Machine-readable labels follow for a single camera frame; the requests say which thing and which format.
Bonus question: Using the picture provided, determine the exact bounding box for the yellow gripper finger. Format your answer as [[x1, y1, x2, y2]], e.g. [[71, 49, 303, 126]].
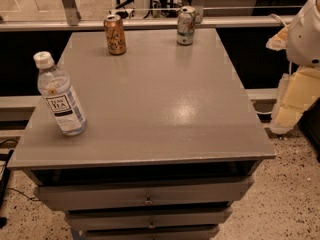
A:
[[270, 66, 320, 134], [266, 27, 288, 51]]

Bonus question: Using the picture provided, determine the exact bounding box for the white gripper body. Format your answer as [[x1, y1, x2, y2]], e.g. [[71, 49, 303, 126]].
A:
[[286, 0, 320, 67]]

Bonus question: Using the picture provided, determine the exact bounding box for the clear plastic tea bottle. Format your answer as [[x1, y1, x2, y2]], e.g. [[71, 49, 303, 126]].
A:
[[33, 51, 86, 136]]

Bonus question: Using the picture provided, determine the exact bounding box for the white green 7up can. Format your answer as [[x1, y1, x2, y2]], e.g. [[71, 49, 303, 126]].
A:
[[177, 6, 196, 45]]

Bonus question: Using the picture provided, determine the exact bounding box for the orange soda can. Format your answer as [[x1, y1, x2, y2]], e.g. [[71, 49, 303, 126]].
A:
[[103, 14, 126, 55]]

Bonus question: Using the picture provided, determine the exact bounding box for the top grey drawer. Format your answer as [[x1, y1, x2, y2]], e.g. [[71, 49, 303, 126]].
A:
[[34, 177, 254, 211]]

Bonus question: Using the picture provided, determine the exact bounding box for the grey drawer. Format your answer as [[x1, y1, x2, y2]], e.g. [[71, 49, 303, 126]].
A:
[[65, 206, 232, 231], [34, 177, 254, 211], [83, 225, 219, 240]]

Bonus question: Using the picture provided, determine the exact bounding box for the grey drawer cabinet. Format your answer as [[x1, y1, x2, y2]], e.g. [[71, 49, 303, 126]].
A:
[[7, 28, 277, 240]]

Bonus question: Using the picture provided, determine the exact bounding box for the bottom grey drawer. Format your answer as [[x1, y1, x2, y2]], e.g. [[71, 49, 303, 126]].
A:
[[83, 225, 219, 240]]

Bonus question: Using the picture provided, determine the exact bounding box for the middle grey drawer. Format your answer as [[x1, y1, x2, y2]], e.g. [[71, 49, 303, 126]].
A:
[[65, 206, 232, 231]]

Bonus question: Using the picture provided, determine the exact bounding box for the black device at left edge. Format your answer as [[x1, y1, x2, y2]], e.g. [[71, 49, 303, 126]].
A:
[[0, 149, 15, 228]]

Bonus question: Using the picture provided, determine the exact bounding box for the white cable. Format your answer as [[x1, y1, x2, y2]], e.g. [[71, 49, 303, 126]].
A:
[[269, 13, 288, 28]]

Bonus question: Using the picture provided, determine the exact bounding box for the grey metal rail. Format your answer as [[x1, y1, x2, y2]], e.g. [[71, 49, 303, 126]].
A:
[[0, 15, 293, 32]]

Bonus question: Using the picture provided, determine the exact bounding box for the black cable on floor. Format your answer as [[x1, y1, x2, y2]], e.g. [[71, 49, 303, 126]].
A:
[[5, 186, 40, 202]]

